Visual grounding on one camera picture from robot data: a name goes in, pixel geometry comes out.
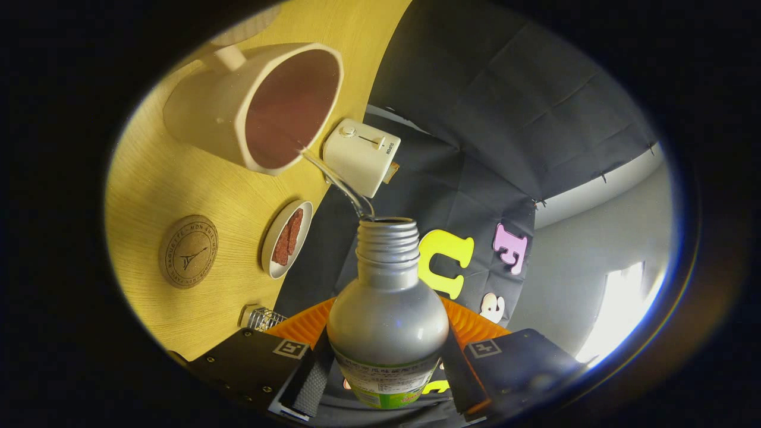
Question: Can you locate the silver juice bottle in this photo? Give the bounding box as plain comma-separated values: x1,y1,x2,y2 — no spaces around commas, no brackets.
327,216,450,410

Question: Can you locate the bright ceiling light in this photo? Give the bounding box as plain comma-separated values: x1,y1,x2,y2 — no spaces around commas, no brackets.
576,260,668,364

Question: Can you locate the black backdrop cloth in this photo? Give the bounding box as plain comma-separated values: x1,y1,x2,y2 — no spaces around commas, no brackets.
273,0,661,428

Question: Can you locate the wooden table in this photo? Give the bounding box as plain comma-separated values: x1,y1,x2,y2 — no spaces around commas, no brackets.
106,0,414,362

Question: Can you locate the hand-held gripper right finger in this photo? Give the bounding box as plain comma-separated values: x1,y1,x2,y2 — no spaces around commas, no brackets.
441,296,589,421

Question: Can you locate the cream cup with wooden handle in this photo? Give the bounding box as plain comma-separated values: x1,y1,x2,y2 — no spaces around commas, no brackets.
163,6,345,176

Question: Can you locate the reddish brown meat slice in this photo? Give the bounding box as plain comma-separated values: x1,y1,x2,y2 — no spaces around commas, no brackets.
272,223,293,266
285,208,304,256

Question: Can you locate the white toaster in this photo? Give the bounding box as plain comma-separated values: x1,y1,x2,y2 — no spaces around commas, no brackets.
323,118,402,199

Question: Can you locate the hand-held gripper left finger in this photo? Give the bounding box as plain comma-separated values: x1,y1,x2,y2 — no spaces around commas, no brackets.
169,297,335,421

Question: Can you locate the white oval plate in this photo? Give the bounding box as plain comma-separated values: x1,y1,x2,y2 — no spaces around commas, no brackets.
261,200,314,280

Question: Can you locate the round cork coaster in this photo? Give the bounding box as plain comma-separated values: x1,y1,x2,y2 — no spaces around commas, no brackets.
158,215,219,289

